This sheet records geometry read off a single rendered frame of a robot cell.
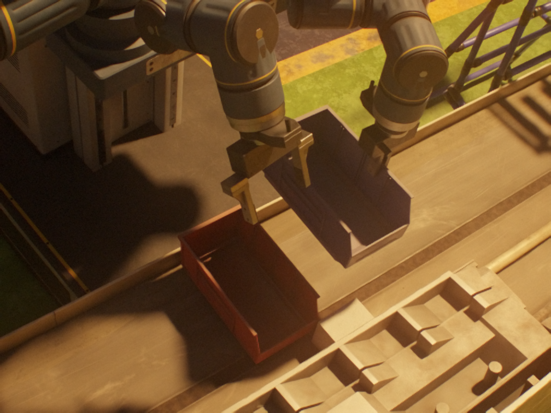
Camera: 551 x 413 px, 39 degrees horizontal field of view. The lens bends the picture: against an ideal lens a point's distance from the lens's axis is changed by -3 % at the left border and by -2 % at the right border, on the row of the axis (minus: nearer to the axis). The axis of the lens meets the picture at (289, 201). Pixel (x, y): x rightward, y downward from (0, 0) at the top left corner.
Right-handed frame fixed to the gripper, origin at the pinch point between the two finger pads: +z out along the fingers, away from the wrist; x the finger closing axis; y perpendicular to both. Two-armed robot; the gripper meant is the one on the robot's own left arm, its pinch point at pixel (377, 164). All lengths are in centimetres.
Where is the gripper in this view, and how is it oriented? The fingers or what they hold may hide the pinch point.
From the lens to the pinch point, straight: 180.8
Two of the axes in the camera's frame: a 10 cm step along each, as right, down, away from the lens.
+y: 5.8, 6.9, -4.3
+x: 8.0, -4.0, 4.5
